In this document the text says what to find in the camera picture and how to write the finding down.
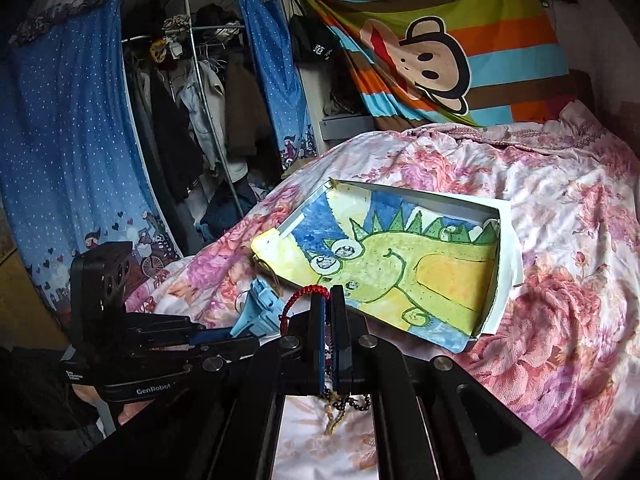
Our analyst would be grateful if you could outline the pink floral bedspread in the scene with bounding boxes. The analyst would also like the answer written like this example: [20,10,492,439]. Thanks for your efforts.
[126,102,639,479]

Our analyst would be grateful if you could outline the red cord bracelet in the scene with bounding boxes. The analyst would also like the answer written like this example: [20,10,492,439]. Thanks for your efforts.
[278,284,331,336]

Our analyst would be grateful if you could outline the tray with dinosaur drawing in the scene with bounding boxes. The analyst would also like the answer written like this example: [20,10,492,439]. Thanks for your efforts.
[250,179,524,353]

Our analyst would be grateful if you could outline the light blue smart watch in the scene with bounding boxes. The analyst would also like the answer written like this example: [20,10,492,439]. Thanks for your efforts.
[230,278,284,338]

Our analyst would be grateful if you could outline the hanging clothes in wardrobe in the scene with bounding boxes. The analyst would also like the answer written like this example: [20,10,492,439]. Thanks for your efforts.
[122,0,282,255]

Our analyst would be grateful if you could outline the striped monkey blanket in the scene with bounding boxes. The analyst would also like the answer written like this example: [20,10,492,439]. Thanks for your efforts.
[307,0,576,130]

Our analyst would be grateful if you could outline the person's left hand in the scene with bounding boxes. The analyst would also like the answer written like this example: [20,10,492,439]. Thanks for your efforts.
[72,384,152,425]

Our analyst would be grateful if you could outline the blue dotted wardrobe curtain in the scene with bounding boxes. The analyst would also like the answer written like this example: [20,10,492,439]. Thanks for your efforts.
[1,0,179,315]

